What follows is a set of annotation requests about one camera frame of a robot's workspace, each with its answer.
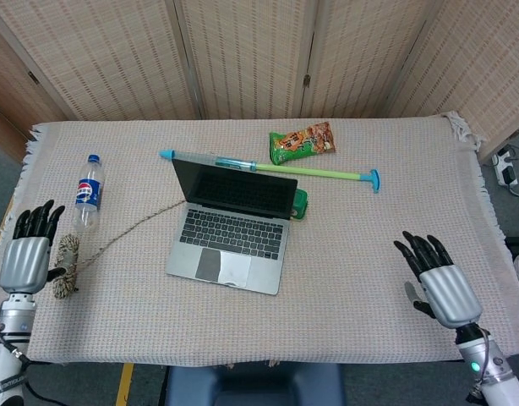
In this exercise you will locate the beige woven tablecloth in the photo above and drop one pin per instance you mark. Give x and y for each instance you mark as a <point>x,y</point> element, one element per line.
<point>361,262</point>

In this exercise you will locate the white power strip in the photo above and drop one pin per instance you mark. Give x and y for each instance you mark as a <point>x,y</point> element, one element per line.
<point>502,162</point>

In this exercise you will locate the blue green toy water pump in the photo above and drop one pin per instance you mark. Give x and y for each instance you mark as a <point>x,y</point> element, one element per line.
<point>318,171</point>

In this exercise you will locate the green orange snack bag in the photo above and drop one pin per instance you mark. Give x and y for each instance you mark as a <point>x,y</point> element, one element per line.
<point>302,141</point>

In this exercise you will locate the black plug adapter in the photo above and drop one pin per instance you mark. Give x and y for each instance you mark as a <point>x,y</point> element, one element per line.
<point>509,174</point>

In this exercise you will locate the beige woven folding screen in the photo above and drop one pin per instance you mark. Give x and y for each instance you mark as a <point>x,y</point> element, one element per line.
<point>242,55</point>

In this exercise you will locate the brown white twine bundle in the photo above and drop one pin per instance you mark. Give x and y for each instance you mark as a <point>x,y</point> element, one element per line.
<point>69,254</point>

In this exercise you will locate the silver laptop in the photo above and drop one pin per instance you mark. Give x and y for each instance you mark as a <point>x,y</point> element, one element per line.
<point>234,228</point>

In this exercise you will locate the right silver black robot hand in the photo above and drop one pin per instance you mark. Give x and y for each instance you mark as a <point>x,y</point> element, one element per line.
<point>449,298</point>

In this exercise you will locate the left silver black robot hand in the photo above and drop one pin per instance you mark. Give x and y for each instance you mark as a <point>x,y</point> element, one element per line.
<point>25,264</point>

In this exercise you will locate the green plastic box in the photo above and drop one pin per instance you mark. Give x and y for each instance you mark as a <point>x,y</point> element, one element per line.
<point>301,205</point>

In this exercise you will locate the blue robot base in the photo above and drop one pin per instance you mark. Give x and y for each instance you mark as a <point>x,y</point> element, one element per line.
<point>255,387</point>

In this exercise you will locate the clear Pepsi plastic bottle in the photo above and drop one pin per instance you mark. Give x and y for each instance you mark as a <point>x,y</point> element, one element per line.
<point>88,194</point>

